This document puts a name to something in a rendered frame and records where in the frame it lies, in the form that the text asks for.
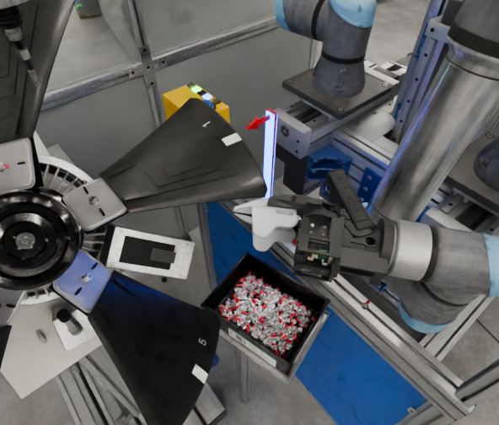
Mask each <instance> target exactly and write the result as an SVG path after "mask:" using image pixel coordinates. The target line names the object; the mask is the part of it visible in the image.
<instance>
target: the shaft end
mask: <svg viewBox="0 0 499 425"><path fill-rule="evenodd" d="M14 242H15V244H16V246H17V247H18V248H20V249H22V250H27V249H30V248H31V247H33V246H34V244H35V237H34V235H33V234H31V233H29V232H22V233H20V234H18V235H17V236H16V238H15V241H14Z"/></svg>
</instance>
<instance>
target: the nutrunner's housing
mask: <svg viewBox="0 0 499 425"><path fill-rule="evenodd" d="M23 21H24V20H23V18H22V17H21V14H20V12H19V9H18V7H17V5H15V6H12V7H8V8H0V29H1V30H10V29H14V28H17V27H19V26H20V25H21V24H22V23H23Z"/></svg>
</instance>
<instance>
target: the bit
mask: <svg viewBox="0 0 499 425"><path fill-rule="evenodd" d="M14 44H15V45H16V47H17V48H16V52H17V54H18V56H19V59H20V60H22V61H23V62H24V65H25V66H26V68H27V70H28V72H29V75H30V77H31V79H32V81H33V83H34V85H35V86H36V87H39V86H41V82H40V79H39V77H38V75H37V73H36V71H35V69H34V66H33V64H32V62H31V60H30V58H31V55H30V53H29V51H28V49H27V47H25V46H24V45H23V43H22V41H21V40H18V41H14Z"/></svg>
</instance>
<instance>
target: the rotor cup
mask: <svg viewBox="0 0 499 425"><path fill-rule="evenodd" d="M62 196H63V195H62V194H61V193H59V192H57V191H54V190H52V189H50V188H48V187H44V186H42V187H37V188H33V189H28V190H23V191H10V192H6V193H3V194H0V288H3V289H7V290H15V291H24V290H30V289H36V288H41V287H43V286H45V285H47V284H50V283H51V282H54V281H56V280H57V279H58V278H59V277H61V276H62V275H63V274H64V273H65V272H66V271H67V270H68V269H69V268H70V267H71V265H72V264H73V263H74V261H75V259H76V257H77V255H78V251H79V249H81V248H82V246H83V238H84V231H83V229H82V227H81V226H80V225H79V223H78V221H77V220H76V218H75V217H74V216H73V214H72V212H71V211H70V210H69V208H68V207H67V205H66V203H65V202H64V201H63V200H62ZM22 232H29V233H31V234H33V235H34V237H35V244H34V246H33V247H31V248H30V249H27V250H22V249H20V248H18V247H17V246H16V244H15V242H14V241H15V238H16V236H17V235H18V234H20V233H22Z"/></svg>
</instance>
